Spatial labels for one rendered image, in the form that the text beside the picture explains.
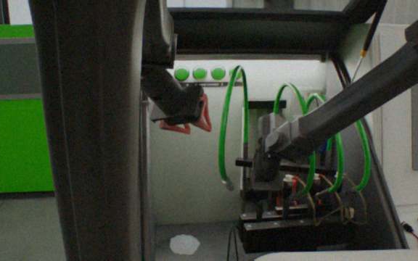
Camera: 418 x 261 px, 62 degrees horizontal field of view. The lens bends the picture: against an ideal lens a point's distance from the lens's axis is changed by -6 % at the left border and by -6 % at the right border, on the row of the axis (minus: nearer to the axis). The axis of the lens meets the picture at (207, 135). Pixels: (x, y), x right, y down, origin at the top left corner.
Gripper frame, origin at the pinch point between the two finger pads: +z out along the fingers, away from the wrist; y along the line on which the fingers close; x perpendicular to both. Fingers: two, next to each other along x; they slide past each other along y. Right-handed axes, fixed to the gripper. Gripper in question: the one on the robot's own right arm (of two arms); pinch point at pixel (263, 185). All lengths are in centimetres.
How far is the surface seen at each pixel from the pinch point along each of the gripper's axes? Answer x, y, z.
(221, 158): 11.0, -1.8, -18.8
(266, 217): -2.3, -4.9, 13.1
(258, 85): 1.0, 38.9, 6.3
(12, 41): 200, 167, 115
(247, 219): 3.6, -5.9, 12.3
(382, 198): -33.0, -2.1, 0.9
